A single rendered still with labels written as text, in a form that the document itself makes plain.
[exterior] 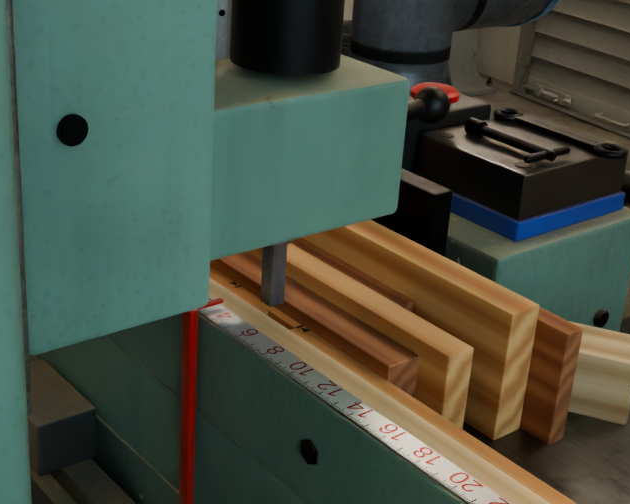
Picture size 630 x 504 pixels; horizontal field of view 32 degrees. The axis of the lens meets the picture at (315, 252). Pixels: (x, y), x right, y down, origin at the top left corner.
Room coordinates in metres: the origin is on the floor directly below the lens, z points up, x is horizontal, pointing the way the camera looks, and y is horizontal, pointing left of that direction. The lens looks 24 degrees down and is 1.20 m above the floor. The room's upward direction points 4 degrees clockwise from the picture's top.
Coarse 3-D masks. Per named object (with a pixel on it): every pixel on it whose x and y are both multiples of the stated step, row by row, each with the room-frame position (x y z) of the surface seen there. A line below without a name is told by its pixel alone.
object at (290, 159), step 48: (240, 96) 0.45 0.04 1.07; (288, 96) 0.46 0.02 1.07; (336, 96) 0.47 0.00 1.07; (384, 96) 0.49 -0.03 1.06; (240, 144) 0.44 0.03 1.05; (288, 144) 0.46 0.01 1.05; (336, 144) 0.47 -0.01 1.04; (384, 144) 0.49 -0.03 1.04; (240, 192) 0.44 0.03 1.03; (288, 192) 0.46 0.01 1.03; (336, 192) 0.48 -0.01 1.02; (384, 192) 0.50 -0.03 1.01; (240, 240) 0.44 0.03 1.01; (288, 240) 0.46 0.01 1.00
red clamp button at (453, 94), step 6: (420, 84) 0.66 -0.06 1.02; (426, 84) 0.66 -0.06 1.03; (432, 84) 0.66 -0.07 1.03; (438, 84) 0.66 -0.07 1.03; (444, 84) 0.66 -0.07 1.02; (414, 90) 0.65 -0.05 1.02; (444, 90) 0.65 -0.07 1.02; (450, 90) 0.65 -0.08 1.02; (456, 90) 0.66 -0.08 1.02; (414, 96) 0.65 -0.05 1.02; (450, 96) 0.65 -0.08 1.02; (456, 96) 0.65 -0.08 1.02; (450, 102) 0.65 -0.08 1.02
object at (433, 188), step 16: (416, 176) 0.57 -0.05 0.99; (400, 192) 0.57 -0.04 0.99; (416, 192) 0.56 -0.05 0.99; (432, 192) 0.55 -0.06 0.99; (448, 192) 0.56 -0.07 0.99; (400, 208) 0.57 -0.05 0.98; (416, 208) 0.56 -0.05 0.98; (432, 208) 0.55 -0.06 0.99; (448, 208) 0.56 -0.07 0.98; (384, 224) 0.58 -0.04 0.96; (400, 224) 0.57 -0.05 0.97; (416, 224) 0.56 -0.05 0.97; (432, 224) 0.55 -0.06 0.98; (448, 224) 0.56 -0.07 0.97; (416, 240) 0.56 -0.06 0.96; (432, 240) 0.55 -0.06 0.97
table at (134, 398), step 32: (64, 352) 0.58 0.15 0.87; (96, 352) 0.55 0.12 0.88; (96, 384) 0.55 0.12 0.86; (128, 384) 0.52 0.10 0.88; (160, 384) 0.49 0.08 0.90; (128, 416) 0.52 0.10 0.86; (160, 416) 0.49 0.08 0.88; (576, 416) 0.49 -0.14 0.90; (160, 448) 0.49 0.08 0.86; (224, 448) 0.45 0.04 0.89; (512, 448) 0.45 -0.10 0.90; (544, 448) 0.46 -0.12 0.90; (576, 448) 0.46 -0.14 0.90; (608, 448) 0.46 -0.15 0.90; (224, 480) 0.45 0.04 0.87; (256, 480) 0.43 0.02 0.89; (544, 480) 0.43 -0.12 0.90; (576, 480) 0.43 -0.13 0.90; (608, 480) 0.43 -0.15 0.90
